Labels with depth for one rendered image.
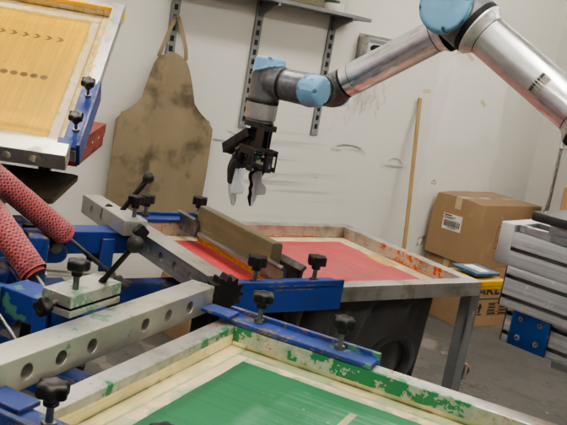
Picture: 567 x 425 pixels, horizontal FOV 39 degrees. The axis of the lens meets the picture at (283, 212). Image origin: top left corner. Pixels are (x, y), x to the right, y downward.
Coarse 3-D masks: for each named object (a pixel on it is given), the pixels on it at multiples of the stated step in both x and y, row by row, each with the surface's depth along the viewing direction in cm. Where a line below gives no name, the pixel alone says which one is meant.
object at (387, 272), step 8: (216, 264) 198; (224, 264) 199; (232, 264) 201; (360, 264) 223; (368, 264) 225; (376, 264) 226; (232, 272) 193; (240, 272) 194; (248, 272) 196; (376, 272) 217; (384, 272) 218; (392, 272) 220; (400, 272) 221; (352, 280) 205; (360, 280) 206; (368, 280) 208; (376, 280) 209
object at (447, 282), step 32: (160, 224) 216; (256, 224) 234; (288, 224) 242; (320, 224) 250; (416, 256) 228; (352, 288) 186; (384, 288) 192; (416, 288) 198; (448, 288) 205; (480, 288) 212
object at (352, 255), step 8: (176, 240) 214; (184, 240) 216; (192, 248) 209; (200, 248) 211; (208, 248) 212; (328, 248) 236; (336, 248) 237; (344, 248) 239; (352, 248) 241; (200, 256) 203; (208, 256) 204; (216, 256) 205; (344, 256) 229; (352, 256) 230; (360, 256) 232
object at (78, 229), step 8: (80, 232) 173; (88, 232) 174; (96, 232) 175; (104, 232) 176; (112, 232) 178; (80, 240) 174; (88, 240) 175; (96, 240) 176; (120, 240) 179; (72, 248) 173; (88, 248) 175; (96, 248) 176; (120, 248) 179
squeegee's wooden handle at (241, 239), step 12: (204, 216) 210; (216, 216) 205; (204, 228) 210; (216, 228) 205; (228, 228) 200; (240, 228) 196; (216, 240) 205; (228, 240) 200; (240, 240) 195; (252, 240) 191; (264, 240) 187; (240, 252) 195; (252, 252) 191; (264, 252) 187; (276, 252) 186
